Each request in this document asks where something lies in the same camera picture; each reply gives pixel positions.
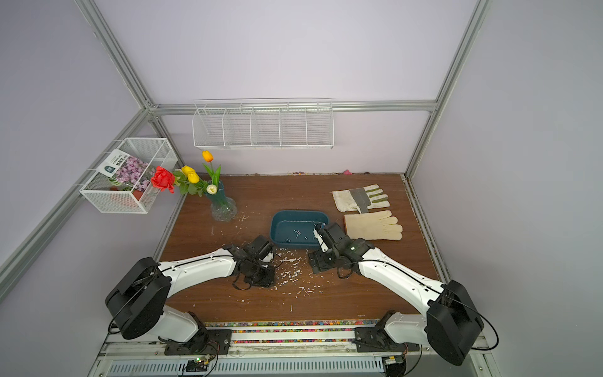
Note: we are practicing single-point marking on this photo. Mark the red artificial rose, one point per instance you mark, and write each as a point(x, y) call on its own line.
point(163, 179)

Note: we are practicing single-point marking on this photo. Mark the white wire wall shelf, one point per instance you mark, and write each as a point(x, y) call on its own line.
point(264, 123)

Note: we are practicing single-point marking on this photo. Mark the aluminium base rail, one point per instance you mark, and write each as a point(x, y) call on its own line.
point(273, 350)

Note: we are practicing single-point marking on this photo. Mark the glass flower vase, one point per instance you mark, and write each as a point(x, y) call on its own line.
point(223, 208)

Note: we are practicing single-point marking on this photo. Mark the purple flower packet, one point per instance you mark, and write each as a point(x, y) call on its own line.
point(126, 172)

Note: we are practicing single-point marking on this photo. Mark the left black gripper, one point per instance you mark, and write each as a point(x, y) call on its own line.
point(268, 280)

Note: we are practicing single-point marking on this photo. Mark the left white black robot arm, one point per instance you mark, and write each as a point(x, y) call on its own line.
point(138, 302)

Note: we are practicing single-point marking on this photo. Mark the white wire side basket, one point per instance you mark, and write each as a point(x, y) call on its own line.
point(157, 152)

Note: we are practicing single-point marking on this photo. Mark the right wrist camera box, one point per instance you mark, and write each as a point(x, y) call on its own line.
point(319, 237)

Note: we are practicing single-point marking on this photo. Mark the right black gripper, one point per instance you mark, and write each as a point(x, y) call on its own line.
point(320, 264)

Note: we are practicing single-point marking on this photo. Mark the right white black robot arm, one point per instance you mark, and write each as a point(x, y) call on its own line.
point(450, 322)

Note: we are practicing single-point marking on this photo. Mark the cream canvas work glove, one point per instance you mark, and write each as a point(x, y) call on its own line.
point(381, 225)

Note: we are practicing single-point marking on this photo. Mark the white grey work glove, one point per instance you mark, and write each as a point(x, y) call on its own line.
point(361, 199)

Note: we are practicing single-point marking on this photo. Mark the teal plastic storage box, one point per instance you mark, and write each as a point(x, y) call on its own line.
point(285, 222)

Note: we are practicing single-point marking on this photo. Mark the yellow artificial tulips bunch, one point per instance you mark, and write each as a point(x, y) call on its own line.
point(189, 181)

